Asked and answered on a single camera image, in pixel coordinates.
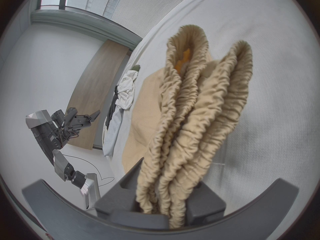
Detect black cable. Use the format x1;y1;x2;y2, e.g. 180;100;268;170
61;154;114;184

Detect white garment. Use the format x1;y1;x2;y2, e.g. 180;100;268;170
115;70;138;111

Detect black T-shirt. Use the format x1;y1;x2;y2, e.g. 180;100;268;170
105;85;120;129

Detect bed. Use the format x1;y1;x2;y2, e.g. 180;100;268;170
66;0;320;219

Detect pale grey garment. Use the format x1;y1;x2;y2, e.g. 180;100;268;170
102;108;124;157

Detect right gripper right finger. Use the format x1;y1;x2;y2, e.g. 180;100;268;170
185;180;227;226

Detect tan shorts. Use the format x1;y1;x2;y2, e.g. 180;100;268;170
122;24;253;229

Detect grey-green curtain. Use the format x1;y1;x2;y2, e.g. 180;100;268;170
30;8;143;51

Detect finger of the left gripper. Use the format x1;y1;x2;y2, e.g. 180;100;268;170
88;110;101;124

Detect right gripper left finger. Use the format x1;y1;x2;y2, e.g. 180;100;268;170
94;157;145;217

